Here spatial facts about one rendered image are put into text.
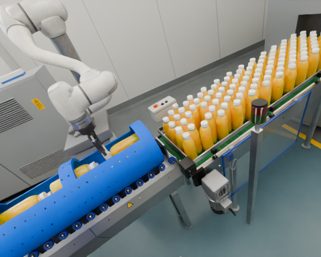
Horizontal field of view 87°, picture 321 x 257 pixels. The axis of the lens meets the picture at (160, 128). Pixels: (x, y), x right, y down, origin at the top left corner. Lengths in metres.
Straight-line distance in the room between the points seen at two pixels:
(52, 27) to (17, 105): 1.51
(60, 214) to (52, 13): 0.99
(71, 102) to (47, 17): 0.54
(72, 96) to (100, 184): 0.41
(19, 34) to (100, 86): 0.47
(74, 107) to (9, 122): 1.92
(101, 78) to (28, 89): 1.69
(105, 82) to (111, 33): 2.71
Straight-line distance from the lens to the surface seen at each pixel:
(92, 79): 0.82
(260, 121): 0.86
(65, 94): 0.79
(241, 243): 1.81
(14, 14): 1.19
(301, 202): 2.03
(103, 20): 3.48
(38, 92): 2.43
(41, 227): 0.98
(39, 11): 1.19
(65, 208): 0.93
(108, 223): 1.11
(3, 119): 2.68
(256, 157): 1.06
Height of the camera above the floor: 1.73
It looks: 37 degrees down
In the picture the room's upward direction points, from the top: 21 degrees counter-clockwise
